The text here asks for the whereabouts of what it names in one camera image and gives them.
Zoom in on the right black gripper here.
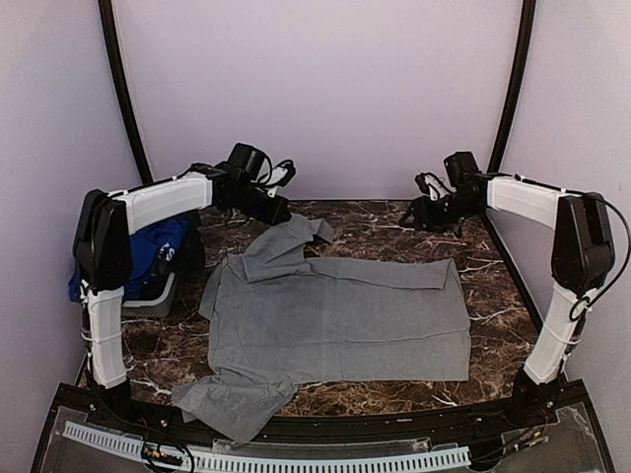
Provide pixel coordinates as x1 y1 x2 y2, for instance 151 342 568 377
399 190 481 234

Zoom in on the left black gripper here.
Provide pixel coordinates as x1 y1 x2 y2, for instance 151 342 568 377
228 183 293 227

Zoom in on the grey button shirt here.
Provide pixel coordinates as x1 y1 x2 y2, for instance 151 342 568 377
172 215 471 442

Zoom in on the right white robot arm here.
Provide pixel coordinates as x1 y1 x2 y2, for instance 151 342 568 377
399 152 615 385

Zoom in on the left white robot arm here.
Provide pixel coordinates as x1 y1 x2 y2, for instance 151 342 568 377
72 143 296 390

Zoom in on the grey laundry basket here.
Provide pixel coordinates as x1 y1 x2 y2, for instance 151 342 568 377
121 272 177 318

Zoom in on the black garment in basket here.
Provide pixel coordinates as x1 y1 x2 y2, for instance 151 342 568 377
160 211 206 282

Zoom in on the blue printed t-shirt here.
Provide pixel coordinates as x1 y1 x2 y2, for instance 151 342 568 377
67 219 191 303

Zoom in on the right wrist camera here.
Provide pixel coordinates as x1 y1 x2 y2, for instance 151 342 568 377
414 172 451 201

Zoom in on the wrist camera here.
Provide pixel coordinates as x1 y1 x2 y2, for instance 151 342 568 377
414 172 451 201
262 159 297 188

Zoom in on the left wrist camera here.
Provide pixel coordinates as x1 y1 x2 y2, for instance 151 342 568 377
262 159 297 188

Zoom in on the right black frame post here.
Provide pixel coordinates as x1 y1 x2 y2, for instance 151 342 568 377
487 0 536 172

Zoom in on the black frame post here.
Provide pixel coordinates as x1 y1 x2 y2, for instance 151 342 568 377
97 0 154 184
487 0 536 172

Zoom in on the black curved front rail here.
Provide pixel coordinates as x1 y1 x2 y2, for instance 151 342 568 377
53 378 588 449

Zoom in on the left black frame post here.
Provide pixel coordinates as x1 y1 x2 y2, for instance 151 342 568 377
97 0 154 184

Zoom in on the white slotted cable duct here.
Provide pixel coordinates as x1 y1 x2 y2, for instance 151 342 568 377
62 421 471 472

